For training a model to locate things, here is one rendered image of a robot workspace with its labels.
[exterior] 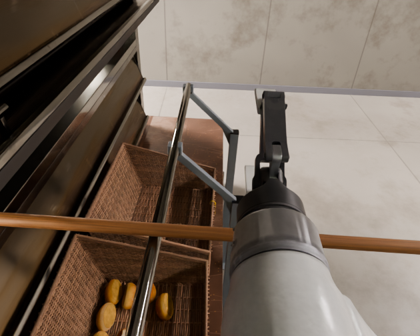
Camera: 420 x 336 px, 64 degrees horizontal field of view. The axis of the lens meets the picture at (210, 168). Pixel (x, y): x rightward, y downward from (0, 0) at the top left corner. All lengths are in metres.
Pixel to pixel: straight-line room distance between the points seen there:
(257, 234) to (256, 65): 4.15
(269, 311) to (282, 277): 0.03
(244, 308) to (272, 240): 0.07
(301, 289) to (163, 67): 4.25
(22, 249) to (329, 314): 0.88
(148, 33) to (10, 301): 3.71
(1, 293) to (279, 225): 0.78
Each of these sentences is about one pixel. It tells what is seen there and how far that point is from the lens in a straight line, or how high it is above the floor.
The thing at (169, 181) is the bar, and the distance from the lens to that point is 0.91.
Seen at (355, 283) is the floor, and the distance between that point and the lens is 2.34.
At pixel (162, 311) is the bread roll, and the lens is 1.28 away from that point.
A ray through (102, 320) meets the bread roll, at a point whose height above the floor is 0.65.
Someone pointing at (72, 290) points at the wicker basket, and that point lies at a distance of 1.24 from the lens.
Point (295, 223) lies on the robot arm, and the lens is 0.32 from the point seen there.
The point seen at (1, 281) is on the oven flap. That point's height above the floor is 1.03.
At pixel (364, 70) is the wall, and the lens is 4.80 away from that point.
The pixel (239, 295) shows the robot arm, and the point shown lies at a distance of 0.27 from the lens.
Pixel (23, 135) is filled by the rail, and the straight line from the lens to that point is 0.68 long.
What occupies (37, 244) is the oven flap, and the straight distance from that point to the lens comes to 1.07.
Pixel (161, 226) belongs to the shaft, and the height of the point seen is 1.21.
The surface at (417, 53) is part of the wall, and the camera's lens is 5.00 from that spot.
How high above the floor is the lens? 1.74
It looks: 36 degrees down
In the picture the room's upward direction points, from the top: 3 degrees clockwise
